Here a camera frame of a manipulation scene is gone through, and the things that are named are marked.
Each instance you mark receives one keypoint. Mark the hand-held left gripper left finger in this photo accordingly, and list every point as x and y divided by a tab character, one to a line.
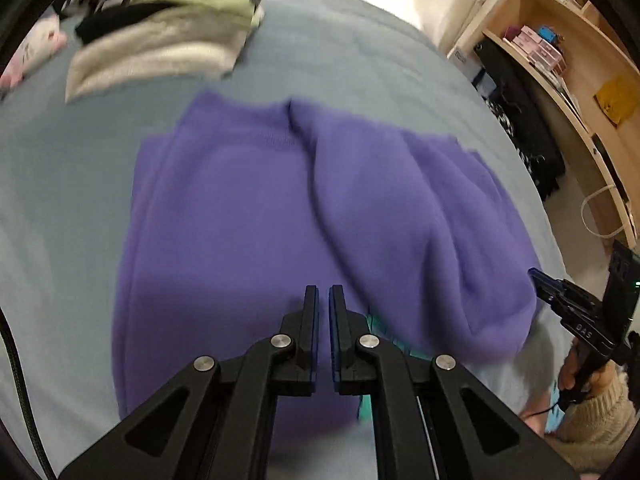
312	330

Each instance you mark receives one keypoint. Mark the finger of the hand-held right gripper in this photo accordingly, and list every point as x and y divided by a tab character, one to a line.
565	300

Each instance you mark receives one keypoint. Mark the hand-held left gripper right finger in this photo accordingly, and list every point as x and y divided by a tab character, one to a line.
334	330

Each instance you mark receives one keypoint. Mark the purple hoodie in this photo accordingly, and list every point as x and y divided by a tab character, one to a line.
225	210

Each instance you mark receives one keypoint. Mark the person's right forearm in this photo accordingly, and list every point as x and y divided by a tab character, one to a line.
600	425

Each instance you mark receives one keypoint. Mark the black hanging clothes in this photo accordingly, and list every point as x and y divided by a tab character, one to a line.
525	125

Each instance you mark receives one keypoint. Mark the person's right hand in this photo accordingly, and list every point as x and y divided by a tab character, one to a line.
566	372

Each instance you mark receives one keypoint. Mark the wooden shelf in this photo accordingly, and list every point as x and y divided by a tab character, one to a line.
575	125

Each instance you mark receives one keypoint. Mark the yellow packet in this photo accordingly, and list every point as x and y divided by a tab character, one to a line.
617	100

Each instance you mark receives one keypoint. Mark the stack of pink boxes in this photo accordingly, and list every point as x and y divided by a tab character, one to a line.
535	50

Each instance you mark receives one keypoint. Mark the blue-grey bed sheet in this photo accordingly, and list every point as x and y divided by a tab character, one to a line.
325	60

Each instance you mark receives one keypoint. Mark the cream puffy jacket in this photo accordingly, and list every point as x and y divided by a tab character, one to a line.
150	57

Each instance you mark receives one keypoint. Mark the light green garment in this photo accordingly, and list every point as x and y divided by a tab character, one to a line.
227	5

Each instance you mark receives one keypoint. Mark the pink plush toy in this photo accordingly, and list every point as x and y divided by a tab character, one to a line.
40	42

